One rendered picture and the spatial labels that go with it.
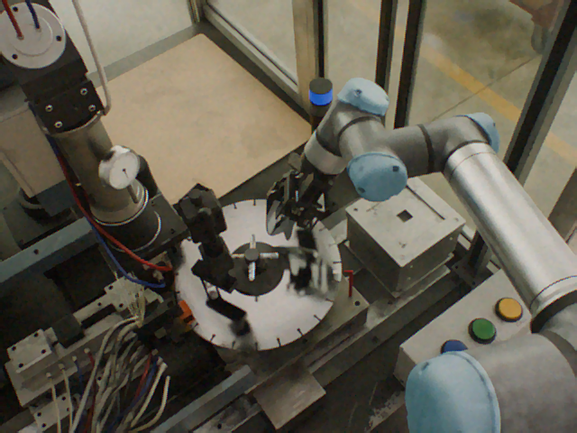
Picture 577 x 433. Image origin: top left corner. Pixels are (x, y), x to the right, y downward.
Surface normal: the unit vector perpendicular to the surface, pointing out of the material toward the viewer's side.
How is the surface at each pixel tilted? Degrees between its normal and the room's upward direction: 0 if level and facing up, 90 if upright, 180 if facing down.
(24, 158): 90
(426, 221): 0
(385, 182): 86
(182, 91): 0
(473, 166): 27
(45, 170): 90
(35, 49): 45
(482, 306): 0
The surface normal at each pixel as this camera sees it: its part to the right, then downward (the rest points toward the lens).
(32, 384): 0.58, 0.65
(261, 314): -0.07, -0.57
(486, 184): -0.51, -0.55
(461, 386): -0.15, -0.71
